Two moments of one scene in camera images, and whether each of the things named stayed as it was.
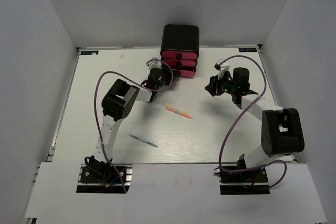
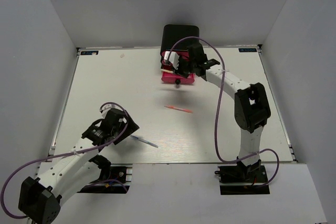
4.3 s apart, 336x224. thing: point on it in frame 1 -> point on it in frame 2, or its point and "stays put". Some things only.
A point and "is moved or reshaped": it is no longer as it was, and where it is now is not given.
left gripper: [167, 71] -> [132, 127]
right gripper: [215, 81] -> [179, 71]
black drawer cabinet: [178, 37] stays put
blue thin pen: [143, 140] stays put
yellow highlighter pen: [173, 108] is moved or reshaped
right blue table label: [247, 50] stays put
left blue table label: [88, 52] stays put
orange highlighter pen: [180, 113] is moved or reshaped
